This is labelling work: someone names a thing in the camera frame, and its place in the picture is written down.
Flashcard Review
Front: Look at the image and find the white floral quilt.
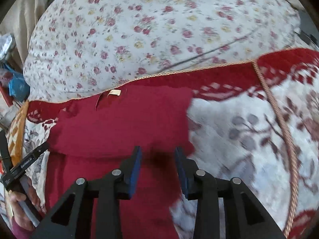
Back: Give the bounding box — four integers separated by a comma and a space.
23, 0, 303, 103

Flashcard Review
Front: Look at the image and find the red white plush blanket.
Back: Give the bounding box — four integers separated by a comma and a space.
23, 48, 318, 238

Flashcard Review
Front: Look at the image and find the blue plastic bag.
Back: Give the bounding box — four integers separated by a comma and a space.
4, 64, 30, 102

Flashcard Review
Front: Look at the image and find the dark red garment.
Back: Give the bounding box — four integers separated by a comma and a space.
45, 85, 194, 238

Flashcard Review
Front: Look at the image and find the beige curtain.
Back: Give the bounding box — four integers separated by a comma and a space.
1, 0, 48, 68

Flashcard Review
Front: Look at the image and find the person's left hand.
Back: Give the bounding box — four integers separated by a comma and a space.
8, 177, 46, 238

